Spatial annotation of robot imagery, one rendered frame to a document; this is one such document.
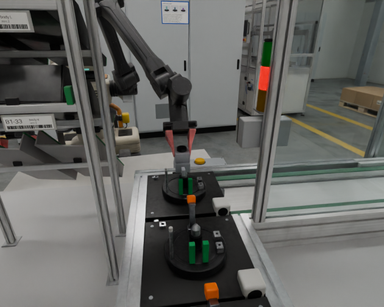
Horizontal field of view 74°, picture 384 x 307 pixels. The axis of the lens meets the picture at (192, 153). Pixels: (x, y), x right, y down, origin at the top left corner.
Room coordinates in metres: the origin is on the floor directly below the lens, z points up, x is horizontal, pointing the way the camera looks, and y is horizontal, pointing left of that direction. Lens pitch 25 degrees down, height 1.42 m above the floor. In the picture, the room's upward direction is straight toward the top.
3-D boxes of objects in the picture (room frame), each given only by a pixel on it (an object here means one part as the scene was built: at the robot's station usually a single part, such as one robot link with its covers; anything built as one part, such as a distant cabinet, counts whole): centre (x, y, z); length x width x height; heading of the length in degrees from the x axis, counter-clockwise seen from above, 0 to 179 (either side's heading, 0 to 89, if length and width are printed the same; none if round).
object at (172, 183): (0.68, 0.02, 0.98); 0.14 x 0.14 x 0.02
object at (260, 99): (0.59, -0.18, 1.28); 0.05 x 0.05 x 0.05
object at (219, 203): (0.60, -0.08, 0.97); 0.05 x 0.05 x 0.04; 7
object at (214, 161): (0.91, -0.03, 0.93); 0.21 x 0.07 x 0.06; 97
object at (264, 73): (0.59, -0.18, 1.33); 0.05 x 0.05 x 0.05
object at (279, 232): (0.70, -0.28, 0.91); 0.84 x 0.28 x 0.10; 97
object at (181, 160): (0.68, 0.03, 1.09); 0.08 x 0.04 x 0.07; 8
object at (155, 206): (0.68, 0.02, 0.96); 0.24 x 0.24 x 0.02; 7
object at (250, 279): (0.43, -0.01, 1.01); 0.24 x 0.24 x 0.13; 7
